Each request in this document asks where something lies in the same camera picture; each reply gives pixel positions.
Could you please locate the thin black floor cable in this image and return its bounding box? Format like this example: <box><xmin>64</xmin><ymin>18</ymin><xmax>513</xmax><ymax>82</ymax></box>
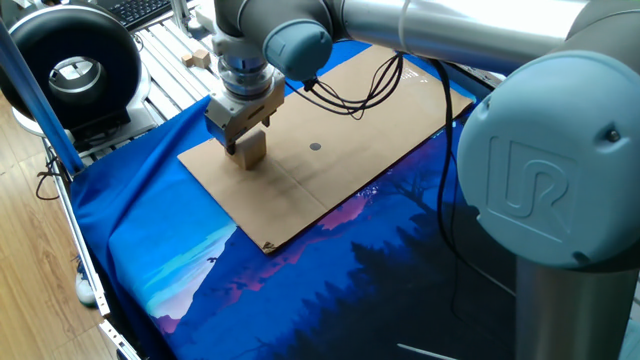
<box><xmin>34</xmin><ymin>154</ymin><xmax>64</xmax><ymax>202</ymax></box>

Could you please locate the blue landscape print cloth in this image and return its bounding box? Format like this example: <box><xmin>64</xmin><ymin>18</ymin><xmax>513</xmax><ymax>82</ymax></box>
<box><xmin>68</xmin><ymin>39</ymin><xmax>519</xmax><ymax>360</ymax></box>

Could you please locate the blue metal pole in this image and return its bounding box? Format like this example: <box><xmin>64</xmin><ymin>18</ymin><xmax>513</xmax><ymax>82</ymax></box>
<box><xmin>0</xmin><ymin>19</ymin><xmax>85</xmax><ymax>176</ymax></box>

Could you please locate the black keyboard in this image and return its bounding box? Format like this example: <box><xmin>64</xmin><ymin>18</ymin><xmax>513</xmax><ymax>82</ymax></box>
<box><xmin>92</xmin><ymin>0</ymin><xmax>174</xmax><ymax>31</ymax></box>

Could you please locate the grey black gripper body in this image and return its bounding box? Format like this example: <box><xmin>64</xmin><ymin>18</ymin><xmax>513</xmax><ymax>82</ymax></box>
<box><xmin>203</xmin><ymin>72</ymin><xmax>286</xmax><ymax>149</ymax></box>

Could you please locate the aluminium table frame rail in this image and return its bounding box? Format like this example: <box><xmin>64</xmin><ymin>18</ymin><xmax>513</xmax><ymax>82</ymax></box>
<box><xmin>42</xmin><ymin>139</ymin><xmax>141</xmax><ymax>360</ymax></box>

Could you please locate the thick black cable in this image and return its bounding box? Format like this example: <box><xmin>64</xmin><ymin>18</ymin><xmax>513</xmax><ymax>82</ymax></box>
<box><xmin>428</xmin><ymin>58</ymin><xmax>517</xmax><ymax>324</ymax></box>

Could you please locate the brown cardboard sheet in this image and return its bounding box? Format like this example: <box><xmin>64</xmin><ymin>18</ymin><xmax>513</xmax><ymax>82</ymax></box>
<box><xmin>177</xmin><ymin>44</ymin><xmax>475</xmax><ymax>255</ymax></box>

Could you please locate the black cable loop bundle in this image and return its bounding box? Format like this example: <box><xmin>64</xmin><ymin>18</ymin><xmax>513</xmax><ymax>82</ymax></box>
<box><xmin>284</xmin><ymin>52</ymin><xmax>405</xmax><ymax>121</ymax></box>

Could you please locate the white shoe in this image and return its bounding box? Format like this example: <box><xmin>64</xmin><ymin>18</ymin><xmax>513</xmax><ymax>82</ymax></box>
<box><xmin>74</xmin><ymin>257</ymin><xmax>99</xmax><ymax>308</ymax></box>

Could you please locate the large wooden block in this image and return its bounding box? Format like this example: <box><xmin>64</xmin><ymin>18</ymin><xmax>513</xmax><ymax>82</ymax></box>
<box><xmin>225</xmin><ymin>128</ymin><xmax>268</xmax><ymax>172</ymax></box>

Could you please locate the black round ring device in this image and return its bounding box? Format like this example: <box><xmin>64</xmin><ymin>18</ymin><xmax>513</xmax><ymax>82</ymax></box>
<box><xmin>0</xmin><ymin>5</ymin><xmax>154</xmax><ymax>144</ymax></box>

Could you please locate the aluminium bracket post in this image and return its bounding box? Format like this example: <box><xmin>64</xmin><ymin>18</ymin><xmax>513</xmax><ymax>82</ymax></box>
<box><xmin>169</xmin><ymin>0</ymin><xmax>200</xmax><ymax>39</ymax></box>

